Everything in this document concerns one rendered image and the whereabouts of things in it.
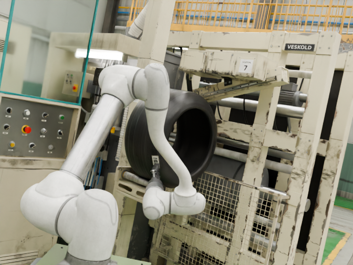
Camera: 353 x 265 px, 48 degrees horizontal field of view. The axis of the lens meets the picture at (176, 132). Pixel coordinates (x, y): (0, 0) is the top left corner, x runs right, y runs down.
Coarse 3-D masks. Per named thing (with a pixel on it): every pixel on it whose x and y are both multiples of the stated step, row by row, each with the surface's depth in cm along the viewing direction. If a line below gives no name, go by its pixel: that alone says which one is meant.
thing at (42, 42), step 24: (24, 0) 224; (48, 0) 234; (72, 0) 246; (96, 0) 258; (24, 24) 226; (48, 24) 237; (72, 24) 249; (24, 48) 229; (48, 48) 240; (72, 48) 252; (0, 72) 222; (24, 72) 232; (48, 72) 243; (72, 72) 255; (24, 96) 233; (48, 96) 246; (72, 96) 258
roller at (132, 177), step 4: (124, 172) 249; (128, 172) 248; (124, 176) 248; (128, 176) 246; (132, 176) 244; (136, 176) 242; (132, 180) 244; (136, 180) 241; (140, 180) 238; (144, 180) 237; (148, 180) 235; (140, 184) 239; (144, 184) 236; (164, 188) 229
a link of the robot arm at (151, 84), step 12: (144, 72) 162; (156, 72) 160; (132, 84) 163; (144, 84) 161; (156, 84) 160; (168, 84) 164; (144, 96) 163; (156, 96) 162; (168, 96) 165; (156, 108) 164
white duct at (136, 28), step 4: (144, 8) 303; (144, 12) 302; (140, 16) 305; (144, 16) 303; (136, 20) 308; (140, 20) 305; (144, 20) 304; (132, 24) 311; (136, 24) 308; (140, 24) 306; (132, 28) 310; (136, 28) 309; (140, 28) 308; (128, 32) 313; (132, 32) 311; (136, 32) 310; (140, 32) 310; (136, 36) 312
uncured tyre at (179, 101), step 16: (176, 96) 226; (192, 96) 232; (144, 112) 225; (176, 112) 222; (192, 112) 265; (208, 112) 242; (128, 128) 229; (144, 128) 220; (176, 128) 271; (192, 128) 271; (208, 128) 261; (128, 144) 229; (144, 144) 219; (176, 144) 270; (192, 144) 271; (208, 144) 262; (128, 160) 236; (144, 160) 223; (160, 160) 220; (192, 160) 265; (208, 160) 251; (144, 176) 236; (160, 176) 225; (176, 176) 231; (192, 176) 242
